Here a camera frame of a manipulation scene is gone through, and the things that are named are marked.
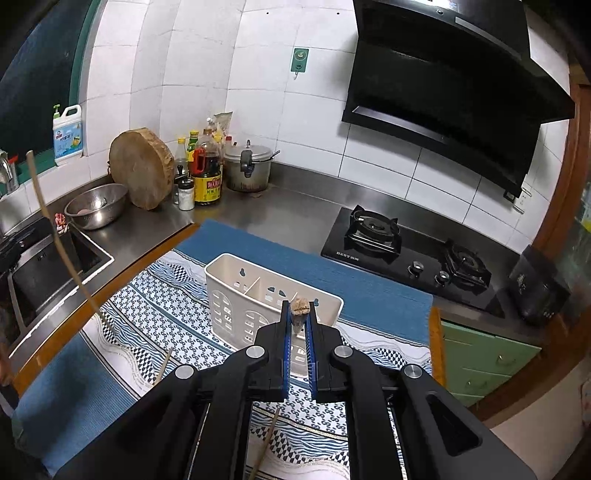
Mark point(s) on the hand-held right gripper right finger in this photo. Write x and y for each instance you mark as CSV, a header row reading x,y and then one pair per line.
x,y
310,355

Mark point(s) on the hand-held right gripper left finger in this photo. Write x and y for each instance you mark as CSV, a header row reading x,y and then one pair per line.
x,y
288,355

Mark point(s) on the tan wooden chopstick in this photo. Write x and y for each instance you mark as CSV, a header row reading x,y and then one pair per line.
x,y
164,365
299,308
36,184
265,442

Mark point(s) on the cream plastic utensil holder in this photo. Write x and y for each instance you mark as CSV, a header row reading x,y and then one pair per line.
x,y
240,295

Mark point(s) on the blue white patterned cloth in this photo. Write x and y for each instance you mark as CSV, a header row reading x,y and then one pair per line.
x,y
175,314

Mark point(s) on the black gas stove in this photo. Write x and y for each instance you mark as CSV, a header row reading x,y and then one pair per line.
x,y
415,249

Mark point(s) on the green drawer cabinet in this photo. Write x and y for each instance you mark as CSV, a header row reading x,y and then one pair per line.
x,y
485,355

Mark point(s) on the steel pressure cooker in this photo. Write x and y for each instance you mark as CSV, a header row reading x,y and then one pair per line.
x,y
244,177

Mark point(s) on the large soy sauce bottle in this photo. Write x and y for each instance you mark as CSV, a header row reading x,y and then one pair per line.
x,y
207,189

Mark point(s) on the white salt shaker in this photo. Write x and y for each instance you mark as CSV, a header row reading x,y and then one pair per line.
x,y
186,198

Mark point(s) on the round wooden table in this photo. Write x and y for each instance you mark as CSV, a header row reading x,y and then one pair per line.
x,y
69,332

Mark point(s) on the black kitchen appliance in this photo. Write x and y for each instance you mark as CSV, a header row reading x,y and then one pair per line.
x,y
538,286

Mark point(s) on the round wooden cutting board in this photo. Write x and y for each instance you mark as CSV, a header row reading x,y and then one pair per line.
x,y
138,170

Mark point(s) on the stainless steel bowl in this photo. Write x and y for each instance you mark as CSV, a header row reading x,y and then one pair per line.
x,y
94,210

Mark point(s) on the clear plastic food packet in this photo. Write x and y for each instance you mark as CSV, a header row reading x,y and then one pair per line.
x,y
223,122

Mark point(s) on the stainless steel sink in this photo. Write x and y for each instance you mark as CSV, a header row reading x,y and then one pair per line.
x,y
51,277

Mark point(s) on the red white scrubber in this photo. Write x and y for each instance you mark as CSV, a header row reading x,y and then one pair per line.
x,y
60,224

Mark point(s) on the black range hood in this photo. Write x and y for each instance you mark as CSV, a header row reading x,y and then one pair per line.
x,y
438,83

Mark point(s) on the wooden glass door cabinet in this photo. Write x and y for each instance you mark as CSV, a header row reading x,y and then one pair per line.
x,y
561,184

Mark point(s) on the white detergent bottle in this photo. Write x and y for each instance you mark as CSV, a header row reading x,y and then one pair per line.
x,y
68,138

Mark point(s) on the steel faucet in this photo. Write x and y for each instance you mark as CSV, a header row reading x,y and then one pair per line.
x,y
7,173

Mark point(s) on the green framed window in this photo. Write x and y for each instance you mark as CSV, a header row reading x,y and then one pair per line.
x,y
41,69

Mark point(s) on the white wall socket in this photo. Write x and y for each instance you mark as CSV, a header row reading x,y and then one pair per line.
x,y
524,198

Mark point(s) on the green wall hook plate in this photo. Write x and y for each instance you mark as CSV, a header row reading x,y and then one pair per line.
x,y
300,60

